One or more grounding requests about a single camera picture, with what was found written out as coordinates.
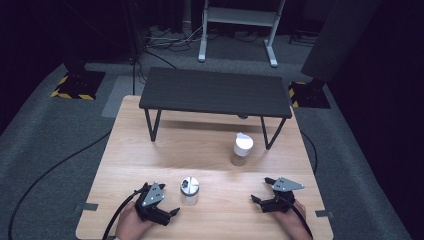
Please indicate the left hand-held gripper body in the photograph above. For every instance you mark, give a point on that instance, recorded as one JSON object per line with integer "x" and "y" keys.
{"x": 150, "y": 200}

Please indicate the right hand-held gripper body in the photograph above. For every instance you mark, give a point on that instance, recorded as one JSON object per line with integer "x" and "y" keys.
{"x": 281, "y": 196}

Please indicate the glass jar with silver lid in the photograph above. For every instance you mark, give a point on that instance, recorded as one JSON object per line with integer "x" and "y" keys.
{"x": 189, "y": 191}

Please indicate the spice jar with white lid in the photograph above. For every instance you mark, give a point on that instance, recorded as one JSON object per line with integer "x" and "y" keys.
{"x": 242, "y": 150}

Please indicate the black shelf with metal legs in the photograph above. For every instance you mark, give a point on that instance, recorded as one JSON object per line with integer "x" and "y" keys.
{"x": 213, "y": 90}

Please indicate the person's left hand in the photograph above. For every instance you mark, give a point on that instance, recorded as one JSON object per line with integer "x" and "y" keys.
{"x": 131, "y": 223}

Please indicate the person's right hand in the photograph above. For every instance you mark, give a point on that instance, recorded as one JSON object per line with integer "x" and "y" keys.
{"x": 293, "y": 225}

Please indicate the grey tape strip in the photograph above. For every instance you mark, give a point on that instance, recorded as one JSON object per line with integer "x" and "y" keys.
{"x": 87, "y": 207}
{"x": 325, "y": 214}

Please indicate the black base with striped edge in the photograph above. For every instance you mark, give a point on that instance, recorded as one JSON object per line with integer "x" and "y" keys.
{"x": 80, "y": 85}
{"x": 308, "y": 95}

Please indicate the grey panel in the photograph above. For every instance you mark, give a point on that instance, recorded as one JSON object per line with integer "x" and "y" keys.
{"x": 336, "y": 40}

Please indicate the black pole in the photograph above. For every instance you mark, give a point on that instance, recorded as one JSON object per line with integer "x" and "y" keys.
{"x": 134, "y": 30}

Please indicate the white metal stand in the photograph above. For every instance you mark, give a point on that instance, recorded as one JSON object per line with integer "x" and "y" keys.
{"x": 238, "y": 16}

